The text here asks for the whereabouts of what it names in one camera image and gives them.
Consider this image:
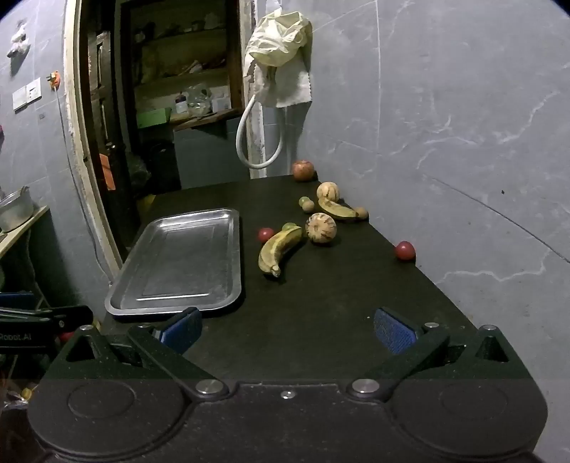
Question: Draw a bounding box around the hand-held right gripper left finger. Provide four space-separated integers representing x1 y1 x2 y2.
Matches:
58 306 229 399

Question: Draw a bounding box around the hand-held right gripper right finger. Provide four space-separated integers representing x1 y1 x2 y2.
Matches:
347 306 523 399

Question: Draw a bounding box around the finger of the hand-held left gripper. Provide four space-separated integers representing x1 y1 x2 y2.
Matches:
51 305 94 332

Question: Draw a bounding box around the metal tray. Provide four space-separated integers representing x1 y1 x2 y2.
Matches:
105 207 243 318

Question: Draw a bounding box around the long yellow banana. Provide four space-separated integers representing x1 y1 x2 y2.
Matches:
258 227 304 280

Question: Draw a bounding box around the heavily striped melon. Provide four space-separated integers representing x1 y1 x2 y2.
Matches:
305 213 338 245

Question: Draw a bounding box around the short dark-tipped banana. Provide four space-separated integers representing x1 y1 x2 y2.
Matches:
317 198 359 222

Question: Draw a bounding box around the side shelf board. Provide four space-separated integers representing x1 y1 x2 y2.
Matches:
0 205 50 259

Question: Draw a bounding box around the metal pot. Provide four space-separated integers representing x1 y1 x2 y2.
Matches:
0 186 35 233

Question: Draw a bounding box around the grey cabinet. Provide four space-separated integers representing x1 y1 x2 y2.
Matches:
173 116 250 190

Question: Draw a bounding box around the dark wooden door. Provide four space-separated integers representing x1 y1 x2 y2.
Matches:
87 31 134 250

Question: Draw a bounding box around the green box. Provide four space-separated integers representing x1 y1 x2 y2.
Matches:
136 108 172 130

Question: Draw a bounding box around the clear plastic container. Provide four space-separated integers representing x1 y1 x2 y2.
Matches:
187 84 213 117

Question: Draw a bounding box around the white towel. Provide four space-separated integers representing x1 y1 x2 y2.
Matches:
244 53 312 108

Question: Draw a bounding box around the cream cloth bag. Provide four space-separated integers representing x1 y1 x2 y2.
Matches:
244 10 313 67

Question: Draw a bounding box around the thin wall cable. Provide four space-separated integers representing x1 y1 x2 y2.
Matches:
54 87 112 279

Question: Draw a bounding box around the white door frame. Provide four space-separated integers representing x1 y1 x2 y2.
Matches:
62 0 123 268

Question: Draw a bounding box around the white hose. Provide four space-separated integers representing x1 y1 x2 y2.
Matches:
236 93 286 169

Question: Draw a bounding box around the white wall switch panel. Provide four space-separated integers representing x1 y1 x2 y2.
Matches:
12 77 43 112

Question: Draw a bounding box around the white wall bracket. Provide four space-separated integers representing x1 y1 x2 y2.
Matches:
6 20 32 58

